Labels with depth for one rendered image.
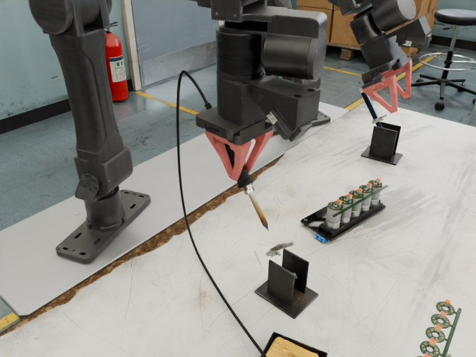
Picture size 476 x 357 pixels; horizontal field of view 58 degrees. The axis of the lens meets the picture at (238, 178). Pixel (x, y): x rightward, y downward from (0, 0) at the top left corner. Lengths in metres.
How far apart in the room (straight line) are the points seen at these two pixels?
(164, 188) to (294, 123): 0.48
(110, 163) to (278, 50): 0.34
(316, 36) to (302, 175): 0.51
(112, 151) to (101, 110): 0.07
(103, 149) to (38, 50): 2.56
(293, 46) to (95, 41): 0.30
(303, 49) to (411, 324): 0.41
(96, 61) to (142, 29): 2.96
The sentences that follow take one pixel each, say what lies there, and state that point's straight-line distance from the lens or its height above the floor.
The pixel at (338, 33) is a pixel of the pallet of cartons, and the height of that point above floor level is 0.24.
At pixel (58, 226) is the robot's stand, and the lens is 0.86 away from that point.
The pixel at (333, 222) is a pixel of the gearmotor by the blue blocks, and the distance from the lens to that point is 0.76.
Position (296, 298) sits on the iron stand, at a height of 0.75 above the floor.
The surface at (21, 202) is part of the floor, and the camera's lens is 2.42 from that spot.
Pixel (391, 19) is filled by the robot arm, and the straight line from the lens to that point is 0.93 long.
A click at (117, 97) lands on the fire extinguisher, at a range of 3.42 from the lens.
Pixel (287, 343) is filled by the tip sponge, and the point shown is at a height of 0.76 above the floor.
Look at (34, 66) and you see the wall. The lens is 3.24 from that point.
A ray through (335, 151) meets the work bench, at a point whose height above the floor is 0.75.
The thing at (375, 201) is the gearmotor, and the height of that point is 0.78.
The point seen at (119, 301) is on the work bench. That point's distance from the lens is 0.69.
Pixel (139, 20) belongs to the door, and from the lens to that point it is 3.60.
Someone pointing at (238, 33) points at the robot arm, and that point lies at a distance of 0.51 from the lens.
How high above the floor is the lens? 1.24
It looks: 32 degrees down
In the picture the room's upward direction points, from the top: straight up
